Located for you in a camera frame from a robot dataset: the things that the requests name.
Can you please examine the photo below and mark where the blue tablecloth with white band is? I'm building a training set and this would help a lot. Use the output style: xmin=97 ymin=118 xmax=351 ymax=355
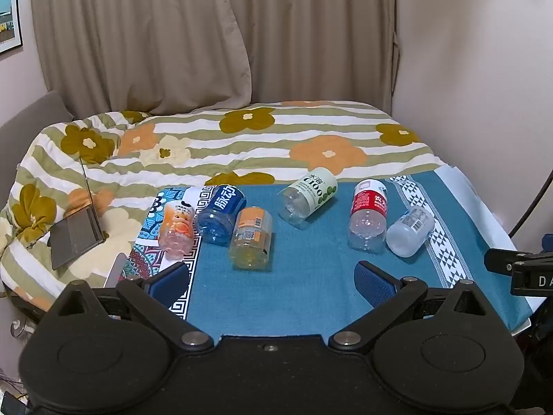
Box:
xmin=185 ymin=170 xmax=535 ymax=339

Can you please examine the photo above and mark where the green dotted white label cup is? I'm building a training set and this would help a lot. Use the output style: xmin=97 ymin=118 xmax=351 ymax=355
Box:
xmin=277 ymin=167 xmax=338 ymax=227

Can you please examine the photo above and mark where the black cable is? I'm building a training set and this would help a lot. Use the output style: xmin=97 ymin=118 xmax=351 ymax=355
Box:
xmin=507 ymin=168 xmax=553 ymax=239

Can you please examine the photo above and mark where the red label clear cup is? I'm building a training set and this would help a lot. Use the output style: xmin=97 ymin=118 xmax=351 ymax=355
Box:
xmin=347 ymin=178 xmax=388 ymax=254

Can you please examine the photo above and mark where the pink label clear cup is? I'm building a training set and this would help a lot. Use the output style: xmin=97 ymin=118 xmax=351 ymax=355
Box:
xmin=158 ymin=200 xmax=196 ymax=257

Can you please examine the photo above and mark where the grey flat device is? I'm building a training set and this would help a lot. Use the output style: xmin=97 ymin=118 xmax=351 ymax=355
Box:
xmin=103 ymin=252 xmax=130 ymax=288

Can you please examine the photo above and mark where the beige curtain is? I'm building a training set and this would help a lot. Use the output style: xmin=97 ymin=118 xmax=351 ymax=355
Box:
xmin=224 ymin=0 xmax=399 ymax=110
xmin=29 ymin=0 xmax=253 ymax=117

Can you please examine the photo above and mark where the framed wall picture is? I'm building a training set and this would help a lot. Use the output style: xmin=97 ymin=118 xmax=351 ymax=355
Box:
xmin=0 ymin=0 xmax=24 ymax=55

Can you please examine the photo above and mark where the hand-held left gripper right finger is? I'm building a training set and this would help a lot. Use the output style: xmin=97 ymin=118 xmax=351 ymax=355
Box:
xmin=329 ymin=260 xmax=498 ymax=352

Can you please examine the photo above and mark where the grey laptop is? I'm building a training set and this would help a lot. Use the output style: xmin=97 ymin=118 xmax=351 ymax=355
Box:
xmin=47 ymin=156 xmax=106 ymax=271

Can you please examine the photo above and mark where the blue patterned cloth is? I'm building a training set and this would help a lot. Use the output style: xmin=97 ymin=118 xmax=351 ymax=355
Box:
xmin=119 ymin=186 xmax=217 ymax=321

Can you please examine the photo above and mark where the white sheet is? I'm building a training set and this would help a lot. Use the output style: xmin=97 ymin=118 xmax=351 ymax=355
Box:
xmin=434 ymin=165 xmax=520 ymax=252

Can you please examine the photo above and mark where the blue label clear cup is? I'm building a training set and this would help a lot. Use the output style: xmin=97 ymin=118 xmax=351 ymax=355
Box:
xmin=194 ymin=184 xmax=247 ymax=245

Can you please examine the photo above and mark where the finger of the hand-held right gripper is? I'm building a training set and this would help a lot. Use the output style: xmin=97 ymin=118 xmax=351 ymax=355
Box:
xmin=483 ymin=246 xmax=520 ymax=274

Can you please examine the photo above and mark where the orange label clear cup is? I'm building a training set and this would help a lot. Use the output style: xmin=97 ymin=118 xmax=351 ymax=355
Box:
xmin=227 ymin=206 xmax=274 ymax=271

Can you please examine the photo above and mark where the white label clear cup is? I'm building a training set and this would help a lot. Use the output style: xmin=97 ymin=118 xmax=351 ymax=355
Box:
xmin=385 ymin=205 xmax=436 ymax=258

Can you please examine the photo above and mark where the floral striped blanket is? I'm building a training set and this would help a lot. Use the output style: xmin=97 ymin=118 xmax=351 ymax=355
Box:
xmin=0 ymin=100 xmax=448 ymax=313

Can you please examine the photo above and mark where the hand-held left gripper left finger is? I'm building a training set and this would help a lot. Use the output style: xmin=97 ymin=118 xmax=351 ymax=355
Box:
xmin=55 ymin=261 xmax=214 ymax=352

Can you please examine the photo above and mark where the grey upholstered headboard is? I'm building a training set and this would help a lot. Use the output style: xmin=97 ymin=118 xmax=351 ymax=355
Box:
xmin=0 ymin=90 xmax=75 ymax=184

